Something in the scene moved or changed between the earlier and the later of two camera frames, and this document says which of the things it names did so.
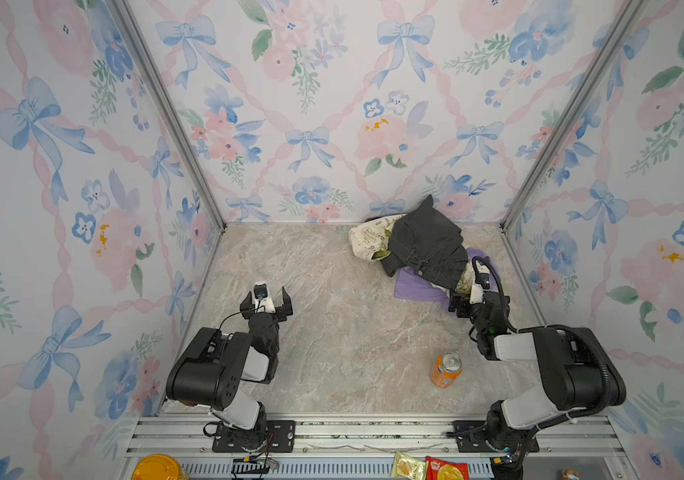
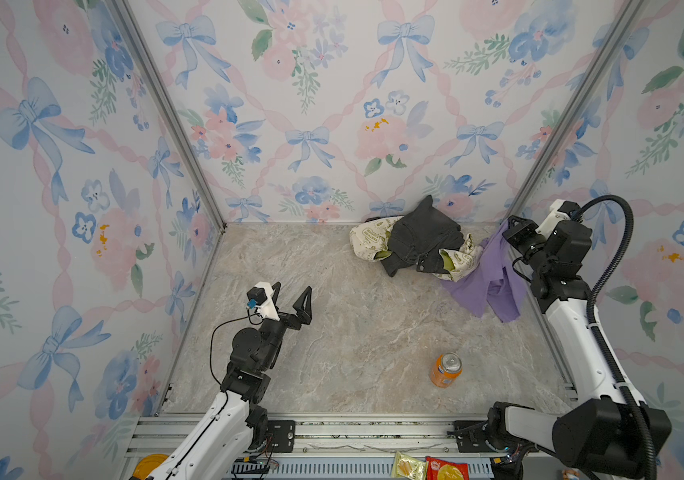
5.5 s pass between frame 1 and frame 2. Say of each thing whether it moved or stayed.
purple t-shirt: moved
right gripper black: moved
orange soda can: stayed
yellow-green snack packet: stayed
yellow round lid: stayed
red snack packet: stayed
